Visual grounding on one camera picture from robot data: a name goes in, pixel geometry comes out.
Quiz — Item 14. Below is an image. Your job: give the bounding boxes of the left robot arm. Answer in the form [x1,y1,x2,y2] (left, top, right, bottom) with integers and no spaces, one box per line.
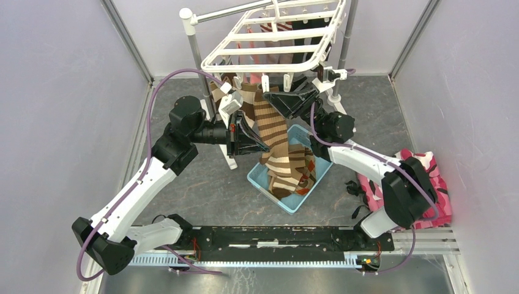
[72,92,269,275]

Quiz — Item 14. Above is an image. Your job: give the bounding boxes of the argyle beige sock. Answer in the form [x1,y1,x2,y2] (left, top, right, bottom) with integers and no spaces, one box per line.
[296,157,316,195]

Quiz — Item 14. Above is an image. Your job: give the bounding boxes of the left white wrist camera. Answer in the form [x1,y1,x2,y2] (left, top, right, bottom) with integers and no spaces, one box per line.
[218,82,243,127]

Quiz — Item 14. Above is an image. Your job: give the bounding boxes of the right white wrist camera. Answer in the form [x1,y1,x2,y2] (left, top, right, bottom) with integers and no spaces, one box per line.
[312,64,349,93]

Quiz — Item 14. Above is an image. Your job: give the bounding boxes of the salmon pink sock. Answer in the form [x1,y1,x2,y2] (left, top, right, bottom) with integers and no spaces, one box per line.
[236,25,253,64]
[249,24,264,84]

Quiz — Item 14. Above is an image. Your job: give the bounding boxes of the light blue plastic basket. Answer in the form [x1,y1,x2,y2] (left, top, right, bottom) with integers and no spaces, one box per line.
[247,124,333,215]

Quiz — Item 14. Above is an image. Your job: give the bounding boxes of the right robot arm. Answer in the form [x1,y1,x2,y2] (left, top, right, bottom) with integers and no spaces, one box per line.
[261,76,439,250]

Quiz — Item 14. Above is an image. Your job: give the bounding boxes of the brown tan striped sock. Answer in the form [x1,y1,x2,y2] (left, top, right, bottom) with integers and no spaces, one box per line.
[233,83,289,167]
[265,144,316,200]

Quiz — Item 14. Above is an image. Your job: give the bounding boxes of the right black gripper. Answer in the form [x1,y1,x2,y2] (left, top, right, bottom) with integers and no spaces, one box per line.
[258,74,327,135]

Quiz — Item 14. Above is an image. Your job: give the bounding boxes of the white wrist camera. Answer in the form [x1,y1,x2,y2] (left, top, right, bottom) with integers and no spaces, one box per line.
[312,64,349,93]
[218,82,243,127]

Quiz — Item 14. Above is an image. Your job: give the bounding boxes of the grey sock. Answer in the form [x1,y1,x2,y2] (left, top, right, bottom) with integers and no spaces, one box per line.
[261,20,295,66]

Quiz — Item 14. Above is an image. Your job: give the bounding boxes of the white sock drying rack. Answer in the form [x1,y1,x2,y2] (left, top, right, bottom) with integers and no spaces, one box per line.
[179,0,359,171]

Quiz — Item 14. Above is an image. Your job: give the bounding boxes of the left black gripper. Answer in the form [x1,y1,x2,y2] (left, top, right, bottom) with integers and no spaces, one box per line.
[189,111,271,159]

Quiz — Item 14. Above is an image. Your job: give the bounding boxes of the pink camouflage cloth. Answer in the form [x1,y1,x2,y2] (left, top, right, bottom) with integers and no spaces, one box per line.
[356,149,453,230]

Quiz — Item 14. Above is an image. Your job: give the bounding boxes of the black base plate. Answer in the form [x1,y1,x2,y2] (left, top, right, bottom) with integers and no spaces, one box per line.
[169,226,395,262]

